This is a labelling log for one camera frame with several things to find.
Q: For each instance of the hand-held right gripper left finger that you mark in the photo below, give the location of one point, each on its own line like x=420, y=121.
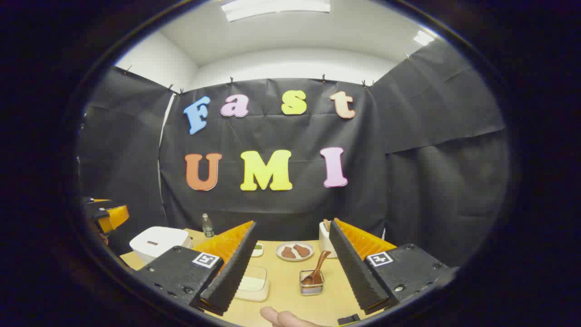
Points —
x=231, y=272

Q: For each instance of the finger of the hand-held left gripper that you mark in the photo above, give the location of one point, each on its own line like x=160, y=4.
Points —
x=115, y=217
x=97, y=203

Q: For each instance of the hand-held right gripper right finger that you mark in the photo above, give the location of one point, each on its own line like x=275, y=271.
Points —
x=354, y=272

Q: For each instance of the clear rice container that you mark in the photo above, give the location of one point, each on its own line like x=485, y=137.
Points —
x=252, y=286

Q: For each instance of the brown wooden spoon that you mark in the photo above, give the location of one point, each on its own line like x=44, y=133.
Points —
x=317, y=268

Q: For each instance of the white rice cooker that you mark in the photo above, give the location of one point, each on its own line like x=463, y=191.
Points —
x=156, y=243

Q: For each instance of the divided white grain tray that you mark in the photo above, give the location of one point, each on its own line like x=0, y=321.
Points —
x=258, y=250

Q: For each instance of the white toaster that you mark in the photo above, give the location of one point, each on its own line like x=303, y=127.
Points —
x=324, y=243

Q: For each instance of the plastic water bottle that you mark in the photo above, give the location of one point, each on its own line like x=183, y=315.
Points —
x=208, y=227

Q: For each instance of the toast slice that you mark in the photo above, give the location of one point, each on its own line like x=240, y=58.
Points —
x=326, y=225

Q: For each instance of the brown meat piece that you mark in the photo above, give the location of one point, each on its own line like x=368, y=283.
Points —
x=302, y=250
x=288, y=253

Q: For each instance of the white round plate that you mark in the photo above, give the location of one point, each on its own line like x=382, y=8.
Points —
x=295, y=259

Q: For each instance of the black backdrop cloth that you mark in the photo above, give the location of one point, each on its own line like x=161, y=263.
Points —
x=281, y=209

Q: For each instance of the small ceiling light panel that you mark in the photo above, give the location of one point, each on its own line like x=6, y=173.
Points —
x=423, y=38

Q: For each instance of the large ceiling light panel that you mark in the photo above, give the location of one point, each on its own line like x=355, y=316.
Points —
x=277, y=8

